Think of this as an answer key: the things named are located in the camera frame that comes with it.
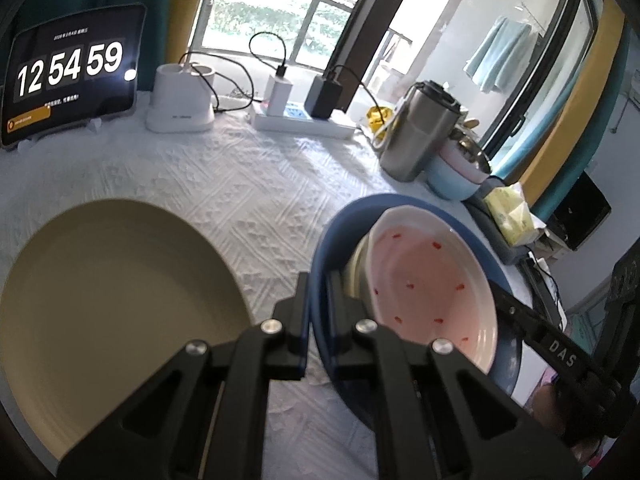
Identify white power strip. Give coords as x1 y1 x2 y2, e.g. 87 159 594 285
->
249 101 357 140

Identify white tablet stand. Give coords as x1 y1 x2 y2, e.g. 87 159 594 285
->
16 116 102 154

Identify balcony railing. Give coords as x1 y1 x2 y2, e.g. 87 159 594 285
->
200 0 411 68

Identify stainless steel tumbler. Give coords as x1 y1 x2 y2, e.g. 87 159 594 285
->
378 79 464 183

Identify white bowl pink inside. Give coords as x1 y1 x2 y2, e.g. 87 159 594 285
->
364 205 499 376

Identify black monitor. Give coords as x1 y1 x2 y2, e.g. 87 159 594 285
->
549 169 613 252

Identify light blue bowl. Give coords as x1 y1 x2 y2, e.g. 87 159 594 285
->
425 153 482 202

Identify black white-charger cable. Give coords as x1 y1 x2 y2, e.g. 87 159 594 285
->
248 31 289 79

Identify black tablet clock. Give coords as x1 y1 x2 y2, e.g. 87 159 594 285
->
0 3 147 149

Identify black charger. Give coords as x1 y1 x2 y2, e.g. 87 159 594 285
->
304 75 344 121

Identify black black-charger cable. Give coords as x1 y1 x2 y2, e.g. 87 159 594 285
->
324 64 382 112

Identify yellow packet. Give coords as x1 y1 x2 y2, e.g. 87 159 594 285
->
366 105 394 134

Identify black lamp cable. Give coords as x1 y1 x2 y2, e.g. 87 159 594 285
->
178 51 257 114

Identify white desk lamp base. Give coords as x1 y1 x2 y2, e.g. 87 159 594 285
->
146 62 217 134

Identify cream bowl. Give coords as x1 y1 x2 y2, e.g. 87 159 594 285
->
341 232 373 302

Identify white charger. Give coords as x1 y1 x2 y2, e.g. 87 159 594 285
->
269 74 292 116

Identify person's right hand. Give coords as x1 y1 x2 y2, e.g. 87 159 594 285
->
530 385 567 430

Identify cream plate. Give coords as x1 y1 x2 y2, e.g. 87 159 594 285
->
0 198 253 467

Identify light blue hanging towel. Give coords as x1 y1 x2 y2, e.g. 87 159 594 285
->
463 15 534 94

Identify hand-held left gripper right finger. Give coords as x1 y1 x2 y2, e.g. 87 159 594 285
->
326 269 583 480

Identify stainless steel bowl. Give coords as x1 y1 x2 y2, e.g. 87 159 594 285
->
451 130 494 175

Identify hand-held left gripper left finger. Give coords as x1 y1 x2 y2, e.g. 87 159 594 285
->
56 271 310 480

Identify yellow curtain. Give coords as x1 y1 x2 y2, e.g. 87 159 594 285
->
169 0 222 92
519 4 627 207

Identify yellow tissue pack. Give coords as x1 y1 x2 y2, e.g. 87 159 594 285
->
481 183 549 248

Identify large deep blue bowl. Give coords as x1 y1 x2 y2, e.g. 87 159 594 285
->
307 193 524 434

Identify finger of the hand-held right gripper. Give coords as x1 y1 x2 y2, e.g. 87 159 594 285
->
491 280 622 412

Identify black sliding door frame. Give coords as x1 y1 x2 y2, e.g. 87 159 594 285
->
327 0 603 161

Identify pale pink bowl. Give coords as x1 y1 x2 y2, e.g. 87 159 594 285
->
439 141 489 184

